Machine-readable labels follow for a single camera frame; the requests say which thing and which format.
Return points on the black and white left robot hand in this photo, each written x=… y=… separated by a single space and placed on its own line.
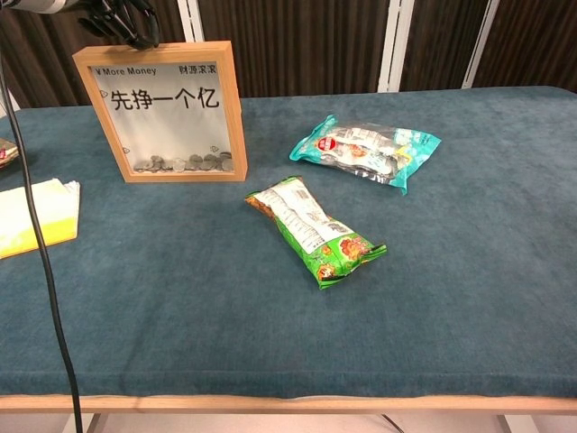
x=121 y=22

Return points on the green snack bag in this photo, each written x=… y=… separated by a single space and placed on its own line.
x=315 y=230

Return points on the white partition post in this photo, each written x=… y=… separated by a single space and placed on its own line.
x=10 y=97
x=190 y=20
x=481 y=43
x=396 y=45

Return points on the wooden coin frame box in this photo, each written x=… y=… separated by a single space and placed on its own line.
x=112 y=171

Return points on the blue felt table cover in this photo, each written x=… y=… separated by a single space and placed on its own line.
x=315 y=338

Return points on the gold red patterned packet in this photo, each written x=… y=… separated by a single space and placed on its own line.
x=6 y=153

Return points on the yellow white cloth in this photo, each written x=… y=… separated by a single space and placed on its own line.
x=54 y=212

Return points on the teal snack bag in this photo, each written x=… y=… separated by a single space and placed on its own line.
x=360 y=153

